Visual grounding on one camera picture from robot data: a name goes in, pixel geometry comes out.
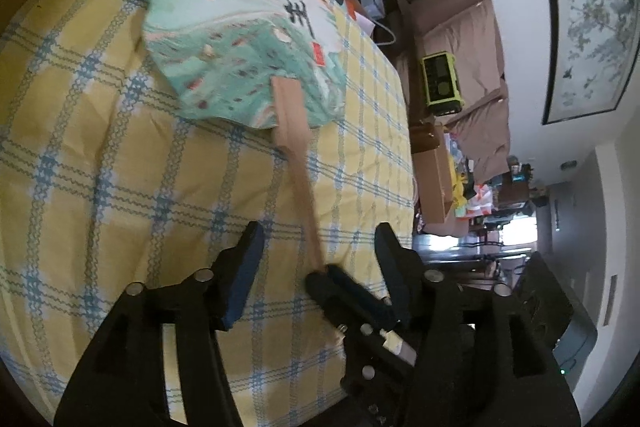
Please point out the brown sofa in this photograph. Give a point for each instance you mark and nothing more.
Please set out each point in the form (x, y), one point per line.
(450, 22)

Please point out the large tan cushion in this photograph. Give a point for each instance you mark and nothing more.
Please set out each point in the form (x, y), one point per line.
(465, 32)

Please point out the green portable radio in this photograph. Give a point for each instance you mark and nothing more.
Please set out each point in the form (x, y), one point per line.
(440, 82)

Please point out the framed wall painting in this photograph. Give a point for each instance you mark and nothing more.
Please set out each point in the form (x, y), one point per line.
(595, 32)

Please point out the grey appliance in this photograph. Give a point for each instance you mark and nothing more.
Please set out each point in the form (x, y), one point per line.
(575, 332)

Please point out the pile of assorted packets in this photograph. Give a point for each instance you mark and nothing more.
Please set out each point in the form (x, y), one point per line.
(470, 192)

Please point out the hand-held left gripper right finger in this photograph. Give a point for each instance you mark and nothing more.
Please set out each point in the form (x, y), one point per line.
(395, 279)

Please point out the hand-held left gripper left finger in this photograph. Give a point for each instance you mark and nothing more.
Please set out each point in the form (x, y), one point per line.
(240, 279)

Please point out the yellow checked tablecloth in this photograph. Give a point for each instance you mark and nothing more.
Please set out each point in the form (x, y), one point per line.
(125, 207)

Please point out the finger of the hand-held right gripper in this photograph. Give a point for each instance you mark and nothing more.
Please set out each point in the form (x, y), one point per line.
(360, 294)
(327, 294)

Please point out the round painted paper fan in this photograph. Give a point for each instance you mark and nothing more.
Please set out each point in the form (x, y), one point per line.
(225, 32)

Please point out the shallow cardboard tray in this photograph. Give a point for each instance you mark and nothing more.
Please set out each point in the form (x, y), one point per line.
(430, 177)

